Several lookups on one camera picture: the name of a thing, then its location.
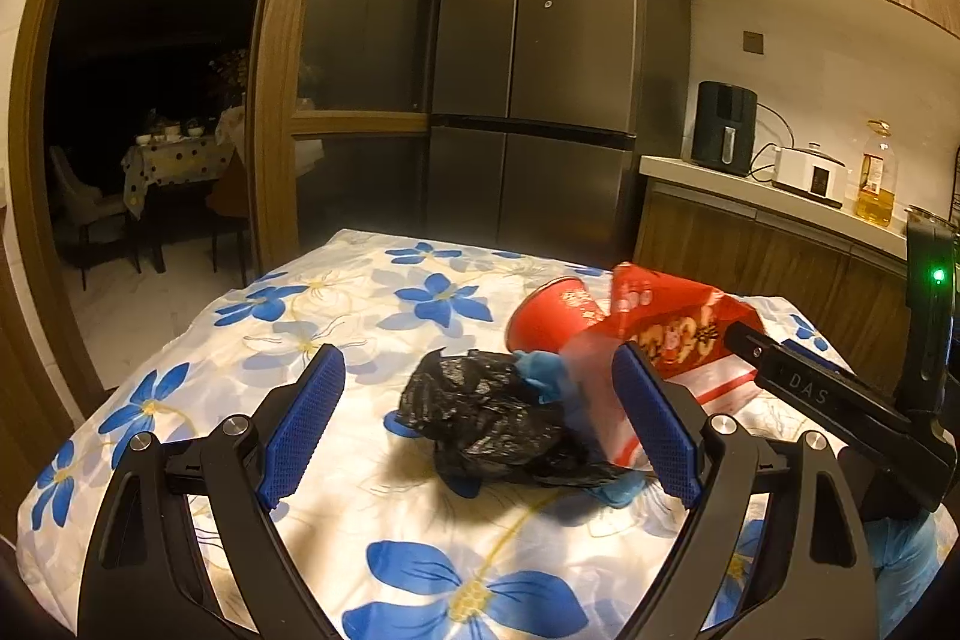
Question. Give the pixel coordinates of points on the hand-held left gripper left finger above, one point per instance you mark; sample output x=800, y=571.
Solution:
x=304, y=430

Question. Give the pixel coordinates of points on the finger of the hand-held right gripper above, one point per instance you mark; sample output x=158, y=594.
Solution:
x=817, y=392

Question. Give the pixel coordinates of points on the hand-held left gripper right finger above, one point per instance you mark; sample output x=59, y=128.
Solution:
x=660, y=430

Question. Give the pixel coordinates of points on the blue disposable glove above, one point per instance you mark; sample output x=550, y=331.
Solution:
x=540, y=377
x=622, y=491

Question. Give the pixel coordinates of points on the large red clear plastic bag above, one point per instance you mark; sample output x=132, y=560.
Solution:
x=675, y=325

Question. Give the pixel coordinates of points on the red paper cup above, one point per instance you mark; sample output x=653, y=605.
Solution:
x=547, y=317

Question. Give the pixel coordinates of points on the black plastic bag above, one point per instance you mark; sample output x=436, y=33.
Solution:
x=487, y=415

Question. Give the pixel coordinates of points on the person's right hand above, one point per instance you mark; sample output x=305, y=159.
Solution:
x=904, y=565

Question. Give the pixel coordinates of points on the floral tablecloth table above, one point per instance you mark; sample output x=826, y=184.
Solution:
x=375, y=520

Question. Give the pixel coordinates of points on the cooking oil bottle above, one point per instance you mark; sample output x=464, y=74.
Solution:
x=876, y=190

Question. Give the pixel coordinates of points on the white electric cooker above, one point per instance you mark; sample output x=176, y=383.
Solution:
x=810, y=175

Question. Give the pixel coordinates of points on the wooden kitchen counter cabinets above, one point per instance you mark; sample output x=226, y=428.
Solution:
x=697, y=235

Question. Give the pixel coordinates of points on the black air fryer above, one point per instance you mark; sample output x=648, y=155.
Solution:
x=724, y=123

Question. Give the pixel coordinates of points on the dining table with dotted cloth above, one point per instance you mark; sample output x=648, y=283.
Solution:
x=176, y=164

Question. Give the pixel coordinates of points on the dark dining chair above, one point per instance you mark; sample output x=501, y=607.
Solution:
x=90, y=212

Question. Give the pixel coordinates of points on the wooden glass sliding door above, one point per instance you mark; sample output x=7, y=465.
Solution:
x=277, y=85

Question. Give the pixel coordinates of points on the dark steel refrigerator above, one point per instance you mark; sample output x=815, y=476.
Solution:
x=525, y=48

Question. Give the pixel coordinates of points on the dark wall outlet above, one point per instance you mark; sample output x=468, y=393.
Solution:
x=753, y=42

